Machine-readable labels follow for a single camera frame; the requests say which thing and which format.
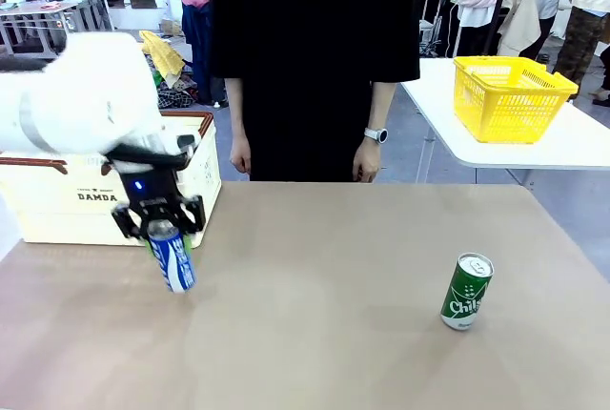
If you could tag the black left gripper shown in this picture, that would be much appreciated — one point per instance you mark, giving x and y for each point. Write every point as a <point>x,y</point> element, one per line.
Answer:
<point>152,190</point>

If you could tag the blue white drink can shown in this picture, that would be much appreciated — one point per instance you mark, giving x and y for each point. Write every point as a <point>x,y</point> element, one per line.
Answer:
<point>174,262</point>

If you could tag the green Chilsung drink can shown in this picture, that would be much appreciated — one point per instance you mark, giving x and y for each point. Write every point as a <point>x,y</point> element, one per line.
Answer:
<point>464,293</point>

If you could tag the person's right forearm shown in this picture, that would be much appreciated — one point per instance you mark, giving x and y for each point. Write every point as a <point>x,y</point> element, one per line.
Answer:
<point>237,107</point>

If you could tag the person's left forearm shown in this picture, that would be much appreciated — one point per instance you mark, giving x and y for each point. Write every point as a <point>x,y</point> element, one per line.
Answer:
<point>381,105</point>

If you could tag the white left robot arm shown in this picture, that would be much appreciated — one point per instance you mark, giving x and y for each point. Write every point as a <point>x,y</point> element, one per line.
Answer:
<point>86,95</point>

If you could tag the cream plastic shopping basket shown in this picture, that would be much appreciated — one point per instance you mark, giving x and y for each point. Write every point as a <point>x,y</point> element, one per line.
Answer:
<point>57,219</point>

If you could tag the yellow plastic basket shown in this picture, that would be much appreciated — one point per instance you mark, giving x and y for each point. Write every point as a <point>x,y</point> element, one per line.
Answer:
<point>510,105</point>

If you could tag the person's right hand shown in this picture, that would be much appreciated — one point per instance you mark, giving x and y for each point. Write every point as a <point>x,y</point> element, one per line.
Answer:
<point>240,155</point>

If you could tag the person's left hand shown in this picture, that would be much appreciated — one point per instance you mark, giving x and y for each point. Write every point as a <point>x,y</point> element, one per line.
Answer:
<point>368,162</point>

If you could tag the yellow quilted cloth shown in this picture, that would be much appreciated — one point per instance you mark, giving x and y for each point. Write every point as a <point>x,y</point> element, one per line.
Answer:
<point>164,57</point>

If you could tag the small cardboard box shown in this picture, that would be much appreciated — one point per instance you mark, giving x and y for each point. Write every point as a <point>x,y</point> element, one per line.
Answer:
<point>170,27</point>

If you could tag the bystander in pink top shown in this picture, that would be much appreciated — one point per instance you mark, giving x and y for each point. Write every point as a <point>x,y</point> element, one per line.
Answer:
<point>190,14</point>

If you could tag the white appliance box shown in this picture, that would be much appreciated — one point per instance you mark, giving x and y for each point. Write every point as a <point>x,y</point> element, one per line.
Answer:
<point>172,2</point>

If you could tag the person in black shirt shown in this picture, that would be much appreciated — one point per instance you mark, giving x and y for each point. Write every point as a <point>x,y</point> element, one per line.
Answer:
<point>314,57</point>

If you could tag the white wrist watch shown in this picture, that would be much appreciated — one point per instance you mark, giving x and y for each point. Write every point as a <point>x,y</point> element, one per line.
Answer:
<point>375,135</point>

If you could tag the grey background workbench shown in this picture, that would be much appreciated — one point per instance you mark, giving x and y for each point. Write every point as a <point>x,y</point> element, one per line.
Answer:
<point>28,14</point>

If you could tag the white cabinet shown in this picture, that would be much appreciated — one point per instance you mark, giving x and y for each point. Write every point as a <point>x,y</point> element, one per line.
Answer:
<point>426,38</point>

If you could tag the beige hanging coat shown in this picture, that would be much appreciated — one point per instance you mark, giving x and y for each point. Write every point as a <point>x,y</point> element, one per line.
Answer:
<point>522,24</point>

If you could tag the white side table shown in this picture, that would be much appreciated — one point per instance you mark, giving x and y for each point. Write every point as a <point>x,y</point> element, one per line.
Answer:
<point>572,148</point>

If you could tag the bystander in cream top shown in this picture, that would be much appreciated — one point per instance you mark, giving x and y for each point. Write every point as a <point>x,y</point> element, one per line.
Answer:
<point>588,9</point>

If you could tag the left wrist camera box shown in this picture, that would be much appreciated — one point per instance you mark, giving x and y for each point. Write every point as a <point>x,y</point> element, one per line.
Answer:
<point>186,143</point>

